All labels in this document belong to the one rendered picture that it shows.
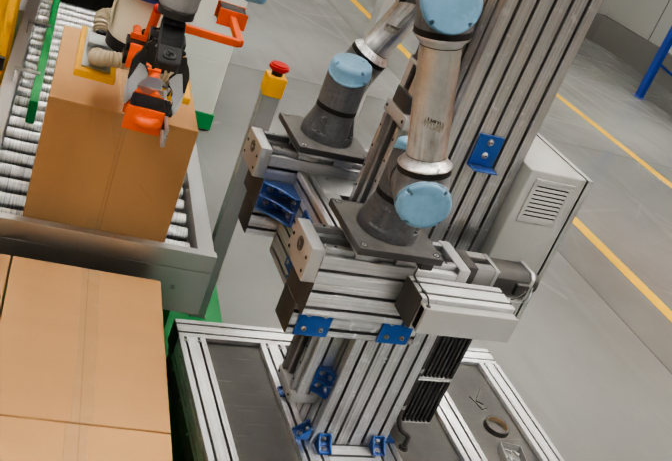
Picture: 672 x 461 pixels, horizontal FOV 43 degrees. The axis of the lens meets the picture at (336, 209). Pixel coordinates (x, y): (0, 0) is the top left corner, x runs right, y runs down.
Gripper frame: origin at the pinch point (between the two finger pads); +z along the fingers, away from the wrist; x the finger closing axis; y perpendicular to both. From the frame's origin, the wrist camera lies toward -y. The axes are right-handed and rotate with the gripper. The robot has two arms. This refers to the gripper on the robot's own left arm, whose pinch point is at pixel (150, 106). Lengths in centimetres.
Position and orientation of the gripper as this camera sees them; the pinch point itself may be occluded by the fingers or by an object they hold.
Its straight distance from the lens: 174.1
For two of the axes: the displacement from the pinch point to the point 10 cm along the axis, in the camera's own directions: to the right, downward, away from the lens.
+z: -3.4, 8.4, 4.1
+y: -1.7, -4.9, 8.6
